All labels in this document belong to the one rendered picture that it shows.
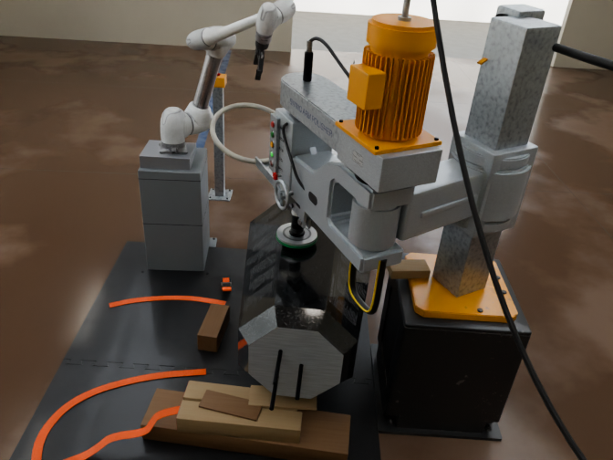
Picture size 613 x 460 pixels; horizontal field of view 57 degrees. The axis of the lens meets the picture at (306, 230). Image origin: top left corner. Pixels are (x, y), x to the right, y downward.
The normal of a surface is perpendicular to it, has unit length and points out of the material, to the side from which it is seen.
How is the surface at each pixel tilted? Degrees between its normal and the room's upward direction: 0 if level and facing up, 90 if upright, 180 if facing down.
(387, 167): 90
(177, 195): 90
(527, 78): 90
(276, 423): 0
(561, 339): 0
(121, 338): 0
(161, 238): 90
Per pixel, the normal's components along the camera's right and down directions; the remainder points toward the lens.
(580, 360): 0.07, -0.84
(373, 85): 0.43, 0.50
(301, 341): -0.08, 0.53
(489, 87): -0.88, 0.21
